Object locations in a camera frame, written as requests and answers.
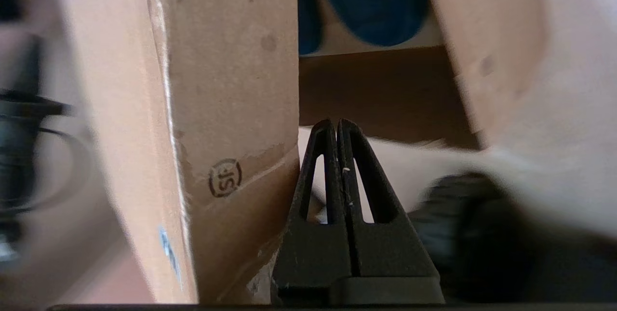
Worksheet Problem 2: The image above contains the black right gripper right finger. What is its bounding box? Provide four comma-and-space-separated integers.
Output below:
333, 118, 445, 304

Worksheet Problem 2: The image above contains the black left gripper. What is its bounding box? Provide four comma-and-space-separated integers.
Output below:
0, 89, 73, 258

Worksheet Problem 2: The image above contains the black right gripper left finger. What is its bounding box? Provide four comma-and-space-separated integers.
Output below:
269, 118, 360, 304

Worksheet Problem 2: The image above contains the brown cardboard box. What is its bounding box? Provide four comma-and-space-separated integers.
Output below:
48, 0, 617, 304

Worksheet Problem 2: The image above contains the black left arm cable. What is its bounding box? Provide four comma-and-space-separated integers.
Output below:
38, 127, 95, 211

